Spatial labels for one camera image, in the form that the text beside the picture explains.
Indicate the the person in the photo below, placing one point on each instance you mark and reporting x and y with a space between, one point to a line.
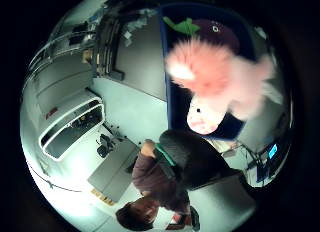
156 185

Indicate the blue storage bin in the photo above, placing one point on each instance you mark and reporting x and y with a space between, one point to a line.
173 105

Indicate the grey rectangular panel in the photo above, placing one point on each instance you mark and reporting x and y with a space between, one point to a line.
115 172

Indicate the monitor with blue screen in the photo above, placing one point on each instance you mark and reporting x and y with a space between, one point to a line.
272 151

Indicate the pink fluffy soft toy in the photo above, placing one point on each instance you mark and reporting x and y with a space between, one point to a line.
213 75

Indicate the black mounted device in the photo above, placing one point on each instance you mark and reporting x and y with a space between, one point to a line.
105 145

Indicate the yellow label strip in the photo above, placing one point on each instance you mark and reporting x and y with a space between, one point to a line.
102 197

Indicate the grey partition board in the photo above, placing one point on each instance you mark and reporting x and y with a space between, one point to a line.
143 58

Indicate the purple eggplant soft toy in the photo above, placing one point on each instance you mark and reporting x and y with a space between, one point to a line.
213 32

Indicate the dark metal rack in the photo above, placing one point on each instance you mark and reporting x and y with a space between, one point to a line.
106 45

